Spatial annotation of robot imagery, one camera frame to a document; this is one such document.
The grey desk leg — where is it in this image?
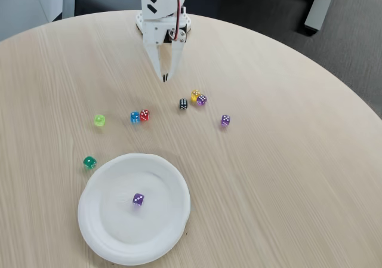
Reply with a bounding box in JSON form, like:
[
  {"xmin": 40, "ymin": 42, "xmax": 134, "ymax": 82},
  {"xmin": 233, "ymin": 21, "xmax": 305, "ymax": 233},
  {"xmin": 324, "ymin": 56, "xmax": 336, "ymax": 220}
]
[{"xmin": 304, "ymin": 0, "xmax": 338, "ymax": 33}]

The white paper plate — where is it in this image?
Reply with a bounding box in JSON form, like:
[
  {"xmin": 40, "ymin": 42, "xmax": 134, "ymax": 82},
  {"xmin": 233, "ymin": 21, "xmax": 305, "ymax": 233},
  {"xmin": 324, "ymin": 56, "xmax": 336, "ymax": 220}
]
[{"xmin": 77, "ymin": 153, "xmax": 192, "ymax": 266}]

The white cabinet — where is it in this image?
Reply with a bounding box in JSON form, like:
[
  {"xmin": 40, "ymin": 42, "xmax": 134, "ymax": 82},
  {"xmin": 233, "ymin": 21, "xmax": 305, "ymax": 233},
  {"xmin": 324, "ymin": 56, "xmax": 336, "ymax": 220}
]
[{"xmin": 0, "ymin": 0, "xmax": 75, "ymax": 41}]

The dark green translucent die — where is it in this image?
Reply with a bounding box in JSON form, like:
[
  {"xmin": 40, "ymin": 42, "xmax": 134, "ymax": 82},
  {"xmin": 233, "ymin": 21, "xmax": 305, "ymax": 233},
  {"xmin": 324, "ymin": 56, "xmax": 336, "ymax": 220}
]
[{"xmin": 82, "ymin": 156, "xmax": 97, "ymax": 170}]

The red black servo cable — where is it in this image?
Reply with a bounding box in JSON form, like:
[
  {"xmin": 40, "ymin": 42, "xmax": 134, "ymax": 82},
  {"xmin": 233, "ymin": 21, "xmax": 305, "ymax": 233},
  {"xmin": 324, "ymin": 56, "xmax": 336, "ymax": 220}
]
[{"xmin": 155, "ymin": 0, "xmax": 183, "ymax": 41}]

